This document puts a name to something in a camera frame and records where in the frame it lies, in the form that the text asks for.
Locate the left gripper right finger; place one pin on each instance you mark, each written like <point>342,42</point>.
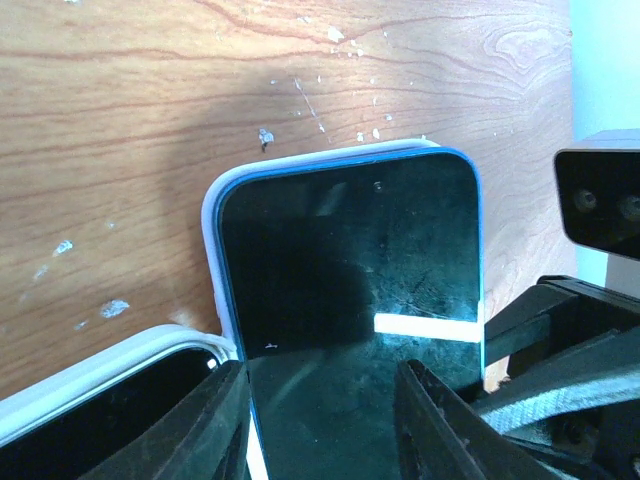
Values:
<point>438,436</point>

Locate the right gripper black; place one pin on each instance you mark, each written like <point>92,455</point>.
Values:
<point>571,400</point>

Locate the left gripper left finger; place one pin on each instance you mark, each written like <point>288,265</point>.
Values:
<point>204,437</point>

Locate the white-edged black phone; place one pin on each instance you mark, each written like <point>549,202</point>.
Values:
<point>74,442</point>

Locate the dark purple phone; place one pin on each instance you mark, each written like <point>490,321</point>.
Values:
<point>350,280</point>

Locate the lavender phone case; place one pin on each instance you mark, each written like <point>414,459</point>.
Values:
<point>215,250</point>

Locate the beige phone case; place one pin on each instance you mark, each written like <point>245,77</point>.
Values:
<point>43,401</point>

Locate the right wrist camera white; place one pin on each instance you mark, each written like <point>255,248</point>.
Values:
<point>597,181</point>

